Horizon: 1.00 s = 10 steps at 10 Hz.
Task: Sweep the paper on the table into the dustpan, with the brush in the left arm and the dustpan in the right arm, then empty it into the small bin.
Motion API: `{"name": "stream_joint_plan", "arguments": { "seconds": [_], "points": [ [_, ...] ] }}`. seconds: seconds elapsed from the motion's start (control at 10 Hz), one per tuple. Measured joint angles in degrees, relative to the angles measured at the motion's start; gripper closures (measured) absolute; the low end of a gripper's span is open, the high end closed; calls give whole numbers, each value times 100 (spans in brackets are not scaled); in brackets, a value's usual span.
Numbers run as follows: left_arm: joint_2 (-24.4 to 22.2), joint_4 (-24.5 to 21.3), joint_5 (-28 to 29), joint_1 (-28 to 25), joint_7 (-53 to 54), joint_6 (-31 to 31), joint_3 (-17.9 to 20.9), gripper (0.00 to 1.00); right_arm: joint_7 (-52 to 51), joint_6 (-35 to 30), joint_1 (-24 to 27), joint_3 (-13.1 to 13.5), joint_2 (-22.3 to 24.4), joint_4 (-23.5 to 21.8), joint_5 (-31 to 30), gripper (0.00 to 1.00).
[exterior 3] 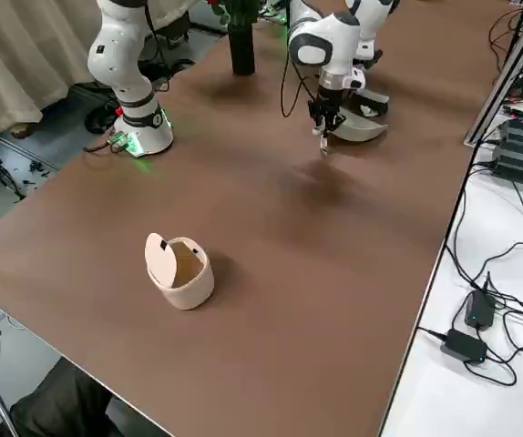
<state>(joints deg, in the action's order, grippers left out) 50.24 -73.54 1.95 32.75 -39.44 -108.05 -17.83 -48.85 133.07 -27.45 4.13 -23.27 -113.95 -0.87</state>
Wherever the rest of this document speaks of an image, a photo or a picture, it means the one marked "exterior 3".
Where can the person's leg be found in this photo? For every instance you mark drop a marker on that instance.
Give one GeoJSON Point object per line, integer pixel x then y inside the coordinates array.
{"type": "Point", "coordinates": [61, 400]}

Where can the white paper ball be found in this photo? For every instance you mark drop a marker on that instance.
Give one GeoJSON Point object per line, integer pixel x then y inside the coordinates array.
{"type": "Point", "coordinates": [367, 110]}

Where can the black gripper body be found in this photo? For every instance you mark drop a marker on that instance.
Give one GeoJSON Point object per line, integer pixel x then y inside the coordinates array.
{"type": "Point", "coordinates": [330, 100]}
{"type": "Point", "coordinates": [376, 57]}

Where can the black vase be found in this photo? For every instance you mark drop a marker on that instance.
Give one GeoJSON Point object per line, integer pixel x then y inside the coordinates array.
{"type": "Point", "coordinates": [242, 50]}

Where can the black power adapter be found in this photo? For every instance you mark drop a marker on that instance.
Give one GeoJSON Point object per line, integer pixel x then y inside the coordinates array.
{"type": "Point", "coordinates": [479, 311]}
{"type": "Point", "coordinates": [464, 347]}

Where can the pale green plastic dustpan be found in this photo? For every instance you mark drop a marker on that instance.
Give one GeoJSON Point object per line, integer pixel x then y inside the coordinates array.
{"type": "Point", "coordinates": [357, 129]}

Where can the aluminium frame profile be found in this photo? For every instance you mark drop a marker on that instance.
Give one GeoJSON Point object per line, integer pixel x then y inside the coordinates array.
{"type": "Point", "coordinates": [503, 68]}

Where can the white green paper tag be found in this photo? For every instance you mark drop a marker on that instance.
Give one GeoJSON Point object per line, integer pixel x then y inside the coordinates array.
{"type": "Point", "coordinates": [324, 143]}

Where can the small cream bin with lid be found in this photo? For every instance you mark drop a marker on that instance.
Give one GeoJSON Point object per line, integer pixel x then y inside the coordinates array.
{"type": "Point", "coordinates": [188, 287]}

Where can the beige curtain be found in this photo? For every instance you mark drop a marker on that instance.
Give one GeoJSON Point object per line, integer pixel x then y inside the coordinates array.
{"type": "Point", "coordinates": [15, 68]}

